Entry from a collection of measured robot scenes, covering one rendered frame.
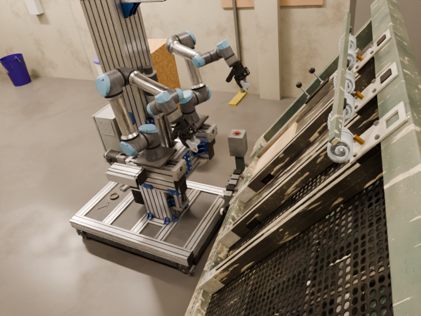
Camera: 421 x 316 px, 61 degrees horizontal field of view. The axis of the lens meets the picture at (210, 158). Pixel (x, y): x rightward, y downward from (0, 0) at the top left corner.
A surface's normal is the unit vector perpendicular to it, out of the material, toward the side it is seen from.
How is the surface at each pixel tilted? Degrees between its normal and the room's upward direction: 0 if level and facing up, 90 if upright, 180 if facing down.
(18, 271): 0
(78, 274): 0
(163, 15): 90
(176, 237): 0
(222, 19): 90
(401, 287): 51
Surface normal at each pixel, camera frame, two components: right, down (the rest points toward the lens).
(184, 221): -0.14, -0.81
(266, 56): -0.44, 0.56
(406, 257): -0.82, -0.57
